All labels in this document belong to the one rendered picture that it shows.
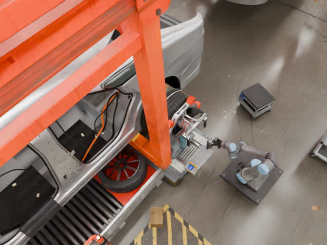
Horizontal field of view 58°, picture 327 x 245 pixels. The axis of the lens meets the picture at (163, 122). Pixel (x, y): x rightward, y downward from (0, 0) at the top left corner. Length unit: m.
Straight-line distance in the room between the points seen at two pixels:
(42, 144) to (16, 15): 1.89
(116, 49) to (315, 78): 4.32
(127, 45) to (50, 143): 1.32
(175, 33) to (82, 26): 1.95
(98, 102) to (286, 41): 3.83
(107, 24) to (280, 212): 3.43
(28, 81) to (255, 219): 3.43
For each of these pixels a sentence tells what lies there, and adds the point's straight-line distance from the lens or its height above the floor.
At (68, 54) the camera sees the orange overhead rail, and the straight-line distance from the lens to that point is 1.60.
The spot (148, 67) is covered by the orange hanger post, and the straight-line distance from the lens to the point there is 2.20.
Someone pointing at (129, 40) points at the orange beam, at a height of 2.73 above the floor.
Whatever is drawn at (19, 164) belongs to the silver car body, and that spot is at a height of 0.87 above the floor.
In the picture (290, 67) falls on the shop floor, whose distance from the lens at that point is 5.76.
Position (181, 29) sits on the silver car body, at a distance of 3.59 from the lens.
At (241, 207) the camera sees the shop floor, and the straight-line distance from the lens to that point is 4.28.
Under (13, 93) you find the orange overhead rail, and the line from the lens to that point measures 1.54.
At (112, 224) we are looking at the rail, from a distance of 3.85.
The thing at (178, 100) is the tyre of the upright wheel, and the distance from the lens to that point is 3.55.
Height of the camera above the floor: 4.04
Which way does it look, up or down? 58 degrees down
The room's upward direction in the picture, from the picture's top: 6 degrees counter-clockwise
